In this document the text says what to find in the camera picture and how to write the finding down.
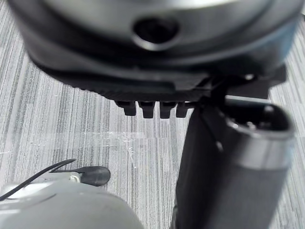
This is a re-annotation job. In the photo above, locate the thin black cable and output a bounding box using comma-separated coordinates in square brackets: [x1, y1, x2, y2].
[0, 158, 77, 201]

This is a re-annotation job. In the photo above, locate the silver robot leg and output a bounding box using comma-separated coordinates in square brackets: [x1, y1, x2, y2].
[0, 171, 146, 229]

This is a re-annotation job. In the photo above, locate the dark robot foot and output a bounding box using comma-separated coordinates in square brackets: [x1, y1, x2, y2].
[80, 166, 112, 187]

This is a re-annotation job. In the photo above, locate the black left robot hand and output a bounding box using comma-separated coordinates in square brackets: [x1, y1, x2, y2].
[7, 0, 305, 229]

